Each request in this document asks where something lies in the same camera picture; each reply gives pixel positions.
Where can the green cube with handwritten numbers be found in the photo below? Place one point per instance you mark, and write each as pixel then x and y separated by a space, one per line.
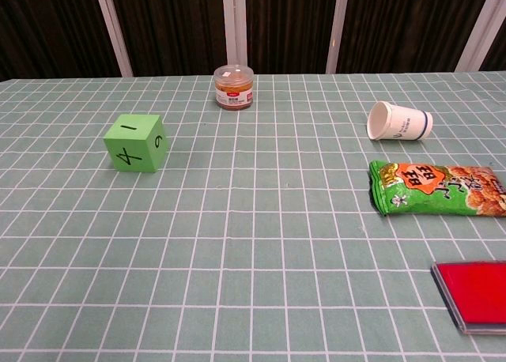
pixel 132 142

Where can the green white grid tablecloth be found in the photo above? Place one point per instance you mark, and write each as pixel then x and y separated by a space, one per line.
pixel 253 239

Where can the red flat box grey rim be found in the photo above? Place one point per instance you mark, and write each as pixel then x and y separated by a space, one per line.
pixel 476 291

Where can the white paper cup blue stripe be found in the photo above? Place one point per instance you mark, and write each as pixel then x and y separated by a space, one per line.
pixel 403 123

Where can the clear plastic jar brown contents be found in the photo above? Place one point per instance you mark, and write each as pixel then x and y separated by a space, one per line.
pixel 233 89

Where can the white partition frame post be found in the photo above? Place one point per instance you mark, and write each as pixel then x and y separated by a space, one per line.
pixel 234 22
pixel 114 34
pixel 338 26
pixel 480 30

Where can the green orange snack bag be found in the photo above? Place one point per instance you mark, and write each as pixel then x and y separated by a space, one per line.
pixel 435 188

